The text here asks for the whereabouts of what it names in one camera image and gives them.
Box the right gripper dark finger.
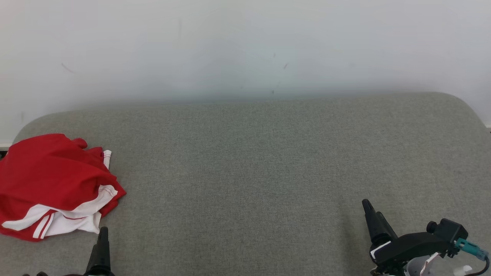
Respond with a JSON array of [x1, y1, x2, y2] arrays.
[[362, 199, 381, 243], [374, 212, 398, 246]]

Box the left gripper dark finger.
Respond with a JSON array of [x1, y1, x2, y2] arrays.
[[85, 227, 115, 276]]

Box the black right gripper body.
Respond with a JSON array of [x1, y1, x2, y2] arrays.
[[369, 231, 442, 276]]

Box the red shorts with white waistband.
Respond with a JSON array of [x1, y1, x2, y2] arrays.
[[0, 133, 127, 220]]

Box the grey fabric sofa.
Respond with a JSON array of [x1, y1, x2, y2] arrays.
[[0, 91, 491, 276]]

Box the teal right cable connector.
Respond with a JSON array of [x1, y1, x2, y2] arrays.
[[455, 238, 489, 261]]

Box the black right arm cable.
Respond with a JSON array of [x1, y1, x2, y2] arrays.
[[463, 255, 491, 276]]

